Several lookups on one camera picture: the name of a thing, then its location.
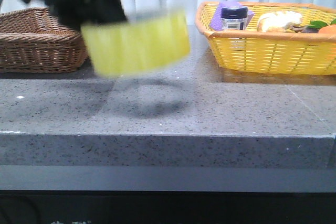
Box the yellow transparent tape roll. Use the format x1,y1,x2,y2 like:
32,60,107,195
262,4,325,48
81,9,191,78

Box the brown wicker basket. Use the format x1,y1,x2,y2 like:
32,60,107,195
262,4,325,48
1,7,88,73

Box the small dark-capped jar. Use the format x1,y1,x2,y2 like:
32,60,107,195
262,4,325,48
221,6,248,30

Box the purple box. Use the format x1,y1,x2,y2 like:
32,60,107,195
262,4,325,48
209,1,254,31

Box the orange fruit with leaves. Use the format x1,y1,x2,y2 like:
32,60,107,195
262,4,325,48
307,19,335,34

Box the white bread roll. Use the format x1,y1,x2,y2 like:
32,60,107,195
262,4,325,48
257,10,303,33

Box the yellow plastic woven basket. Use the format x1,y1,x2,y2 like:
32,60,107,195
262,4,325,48
195,2,335,75

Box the dark brown item in basket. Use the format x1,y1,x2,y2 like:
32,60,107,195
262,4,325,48
290,25,319,33

